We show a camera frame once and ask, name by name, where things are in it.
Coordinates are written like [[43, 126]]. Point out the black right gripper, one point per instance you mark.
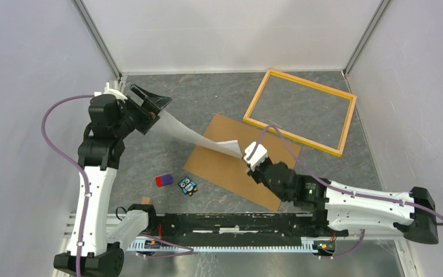
[[253, 173]]

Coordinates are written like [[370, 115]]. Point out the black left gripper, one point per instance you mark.
[[151, 104]]

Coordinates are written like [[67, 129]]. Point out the building and sky photo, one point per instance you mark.
[[169, 125]]

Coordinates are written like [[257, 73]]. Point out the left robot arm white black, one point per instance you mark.
[[92, 250]]

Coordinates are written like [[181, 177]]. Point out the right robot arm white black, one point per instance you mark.
[[340, 207]]

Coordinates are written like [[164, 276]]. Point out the red purple block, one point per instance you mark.
[[164, 180]]

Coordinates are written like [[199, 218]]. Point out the brown cardboard backing board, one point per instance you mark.
[[226, 171]]

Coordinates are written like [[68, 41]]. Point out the blue owl figure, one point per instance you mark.
[[188, 186]]

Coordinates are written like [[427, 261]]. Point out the small wooden block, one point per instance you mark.
[[146, 201]]

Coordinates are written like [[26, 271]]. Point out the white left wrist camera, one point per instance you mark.
[[112, 90]]

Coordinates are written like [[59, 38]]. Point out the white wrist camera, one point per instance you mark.
[[112, 90], [254, 155]]

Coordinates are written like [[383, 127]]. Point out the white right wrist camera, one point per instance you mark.
[[254, 155]]

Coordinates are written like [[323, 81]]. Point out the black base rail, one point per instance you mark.
[[245, 229]]

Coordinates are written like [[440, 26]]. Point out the yellow wooden picture frame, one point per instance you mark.
[[353, 98]]

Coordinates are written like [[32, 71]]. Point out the aluminium corner post left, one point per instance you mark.
[[97, 37]]

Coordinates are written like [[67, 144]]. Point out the aluminium corner post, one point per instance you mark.
[[97, 37], [366, 36]]

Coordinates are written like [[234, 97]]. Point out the aluminium frame rail front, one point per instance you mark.
[[110, 263]]

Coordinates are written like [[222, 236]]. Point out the aluminium corner post right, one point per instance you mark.
[[366, 36]]

